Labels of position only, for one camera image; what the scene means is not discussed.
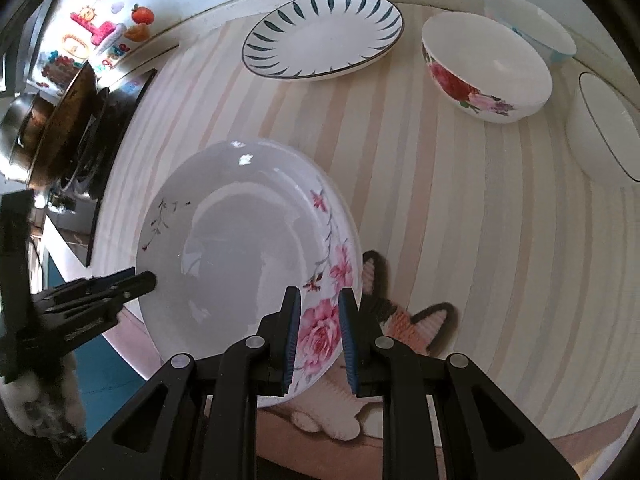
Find pink floral white plate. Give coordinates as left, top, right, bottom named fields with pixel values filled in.
left=136, top=140, right=363, bottom=408

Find leaf-pattern rim white plate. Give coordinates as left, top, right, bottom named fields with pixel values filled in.
left=242, top=0, right=405, bottom=81

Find dark-rimmed white bowl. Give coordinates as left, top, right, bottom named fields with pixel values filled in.
left=565, top=72, right=640, bottom=188

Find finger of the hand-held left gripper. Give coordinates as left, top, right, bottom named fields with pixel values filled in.
left=30, top=270, right=157, bottom=361

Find colourful wall stickers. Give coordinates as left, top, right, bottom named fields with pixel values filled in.
left=25, top=0, right=153, bottom=93

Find stainless steel steamer pot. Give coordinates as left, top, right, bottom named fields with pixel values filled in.
left=0, top=92, right=41, bottom=183

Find blue-rimmed white bowl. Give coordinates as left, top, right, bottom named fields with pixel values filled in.
left=484, top=0, right=577, bottom=65

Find red floral white bowl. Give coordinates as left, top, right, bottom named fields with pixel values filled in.
left=421, top=11, right=554, bottom=124

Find dark metal wok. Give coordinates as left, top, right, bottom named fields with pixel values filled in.
left=27, top=60, right=98, bottom=186

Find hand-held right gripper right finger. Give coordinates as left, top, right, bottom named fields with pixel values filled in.
left=338, top=287, right=633, bottom=480

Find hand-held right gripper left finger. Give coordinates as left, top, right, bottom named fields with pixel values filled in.
left=55, top=286, right=302, bottom=480

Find striped cat-print counter mat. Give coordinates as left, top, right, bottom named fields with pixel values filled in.
left=92, top=15, right=640, bottom=480

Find black gas stove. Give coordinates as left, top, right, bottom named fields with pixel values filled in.
left=50, top=67, right=158, bottom=268

